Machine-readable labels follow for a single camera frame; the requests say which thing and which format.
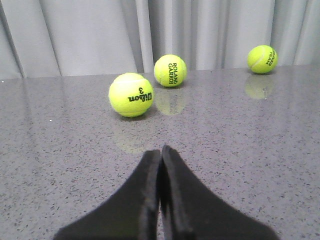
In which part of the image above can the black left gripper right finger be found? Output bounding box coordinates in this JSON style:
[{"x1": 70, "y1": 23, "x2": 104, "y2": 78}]
[{"x1": 160, "y1": 145, "x2": 279, "y2": 240}]

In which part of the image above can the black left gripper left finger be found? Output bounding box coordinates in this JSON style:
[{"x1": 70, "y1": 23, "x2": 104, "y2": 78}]
[{"x1": 54, "y1": 150, "x2": 161, "y2": 240}]

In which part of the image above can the Wilson 3 tennis ball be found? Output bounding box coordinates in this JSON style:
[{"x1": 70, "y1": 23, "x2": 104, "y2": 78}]
[{"x1": 108, "y1": 72, "x2": 154, "y2": 118}]

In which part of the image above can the Roland Garros tennis ball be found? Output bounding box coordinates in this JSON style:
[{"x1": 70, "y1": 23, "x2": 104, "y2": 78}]
[{"x1": 154, "y1": 54, "x2": 187, "y2": 88}]

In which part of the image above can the Head Team tennis ball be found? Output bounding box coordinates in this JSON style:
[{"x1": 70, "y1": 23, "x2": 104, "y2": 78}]
[{"x1": 247, "y1": 45, "x2": 278, "y2": 74}]

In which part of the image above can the grey pleated curtain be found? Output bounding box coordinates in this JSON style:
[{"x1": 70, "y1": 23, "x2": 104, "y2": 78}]
[{"x1": 0, "y1": 0, "x2": 320, "y2": 79}]

